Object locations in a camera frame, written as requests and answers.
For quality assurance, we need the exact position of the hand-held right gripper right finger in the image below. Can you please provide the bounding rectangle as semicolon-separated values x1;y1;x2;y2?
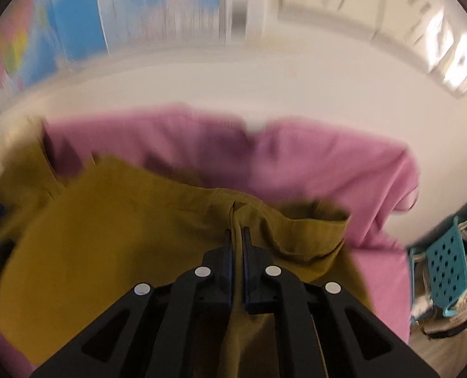
241;226;439;378

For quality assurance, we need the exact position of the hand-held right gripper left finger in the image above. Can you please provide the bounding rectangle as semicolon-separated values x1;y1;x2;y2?
31;228;234;378

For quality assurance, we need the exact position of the olive green shirt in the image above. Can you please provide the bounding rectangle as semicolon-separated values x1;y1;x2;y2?
0;116;373;378

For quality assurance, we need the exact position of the pink bed sheet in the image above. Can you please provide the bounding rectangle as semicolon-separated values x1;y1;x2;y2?
0;102;420;378

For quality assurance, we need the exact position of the teal perforated laundry basket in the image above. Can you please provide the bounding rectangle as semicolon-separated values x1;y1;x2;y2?
408;196;467;318

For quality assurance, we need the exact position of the wall map poster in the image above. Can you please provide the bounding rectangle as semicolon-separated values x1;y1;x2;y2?
0;0;223;116

